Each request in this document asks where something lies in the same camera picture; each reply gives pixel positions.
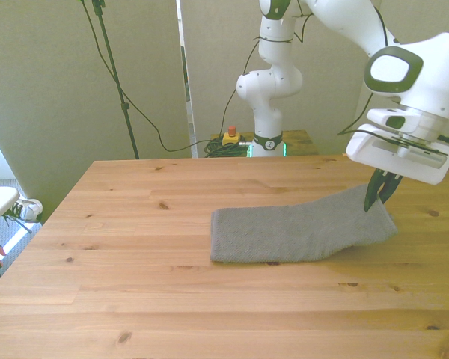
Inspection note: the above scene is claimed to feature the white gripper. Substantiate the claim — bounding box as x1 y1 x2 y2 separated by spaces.
345 123 449 214

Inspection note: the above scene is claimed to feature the grey towel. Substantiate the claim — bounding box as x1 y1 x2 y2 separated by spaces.
209 183 399 265

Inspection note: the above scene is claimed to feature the small wooden base table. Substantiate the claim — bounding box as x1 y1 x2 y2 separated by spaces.
209 129 320 159

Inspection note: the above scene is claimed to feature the yellow emergency stop button box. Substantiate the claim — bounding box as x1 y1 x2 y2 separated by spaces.
221 125 242 147

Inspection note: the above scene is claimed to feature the black straight stand pole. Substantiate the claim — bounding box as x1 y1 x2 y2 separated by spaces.
91 0 141 160

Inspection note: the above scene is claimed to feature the white sneaker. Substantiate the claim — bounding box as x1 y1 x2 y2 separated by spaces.
4 198 44 224

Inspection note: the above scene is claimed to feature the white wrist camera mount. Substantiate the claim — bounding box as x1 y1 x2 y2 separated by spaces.
366 107 449 142

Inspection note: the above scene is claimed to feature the coiled black cable bundle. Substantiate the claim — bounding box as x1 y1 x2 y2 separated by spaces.
202 138 253 159

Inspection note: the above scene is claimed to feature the black cable by pole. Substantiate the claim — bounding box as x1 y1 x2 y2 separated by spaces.
76 0 214 153

